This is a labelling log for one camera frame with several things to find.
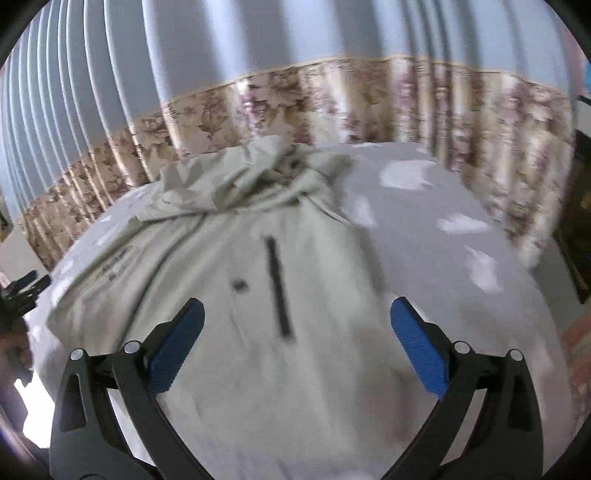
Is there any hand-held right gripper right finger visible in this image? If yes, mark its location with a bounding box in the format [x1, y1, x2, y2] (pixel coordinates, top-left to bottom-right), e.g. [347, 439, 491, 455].
[390, 296, 544, 480]

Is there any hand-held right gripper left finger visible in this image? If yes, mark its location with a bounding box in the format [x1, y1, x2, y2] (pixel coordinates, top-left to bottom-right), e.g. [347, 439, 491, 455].
[50, 298, 219, 480]

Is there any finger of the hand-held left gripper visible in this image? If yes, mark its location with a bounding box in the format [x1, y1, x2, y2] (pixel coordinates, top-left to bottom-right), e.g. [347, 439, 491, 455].
[7, 270, 52, 302]

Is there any beige zip jacket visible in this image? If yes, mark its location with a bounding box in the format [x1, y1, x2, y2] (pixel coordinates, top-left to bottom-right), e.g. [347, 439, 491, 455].
[46, 135, 446, 480]

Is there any grey animal print bed sheet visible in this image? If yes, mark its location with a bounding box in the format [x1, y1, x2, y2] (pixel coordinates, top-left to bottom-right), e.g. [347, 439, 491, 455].
[18, 141, 580, 480]

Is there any pink striped mat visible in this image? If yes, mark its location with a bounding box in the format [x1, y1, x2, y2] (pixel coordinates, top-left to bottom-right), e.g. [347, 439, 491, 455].
[560, 316, 591, 416]

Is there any black glass-front cabinet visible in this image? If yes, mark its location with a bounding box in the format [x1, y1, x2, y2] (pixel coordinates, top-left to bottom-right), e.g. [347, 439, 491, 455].
[553, 129, 591, 305]

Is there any blue curtain with floral border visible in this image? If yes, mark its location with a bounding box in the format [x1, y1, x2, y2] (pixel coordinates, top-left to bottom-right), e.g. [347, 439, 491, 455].
[0, 0, 591, 275]

